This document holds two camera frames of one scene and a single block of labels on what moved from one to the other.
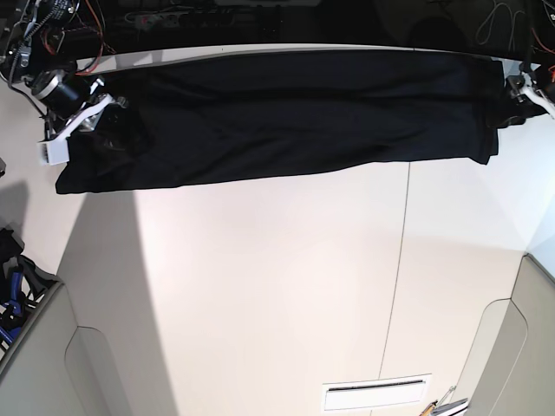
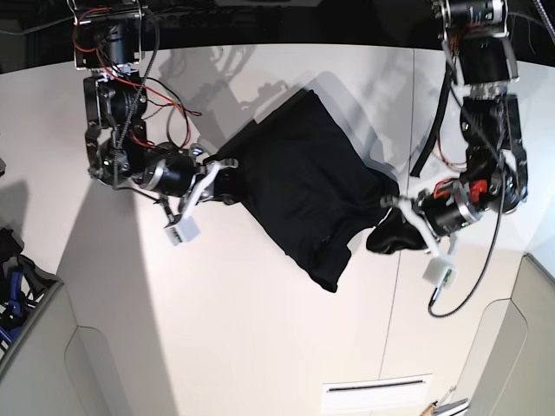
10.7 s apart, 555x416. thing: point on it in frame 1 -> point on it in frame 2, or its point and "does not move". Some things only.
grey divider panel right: [510, 369] does not move
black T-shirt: [288, 117] -> [304, 179]
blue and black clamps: [23, 283] does not move
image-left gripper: [63, 94] -> [173, 175]
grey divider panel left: [55, 367] does not move
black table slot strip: [374, 385] does not move
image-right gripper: [542, 77] -> [446, 206]
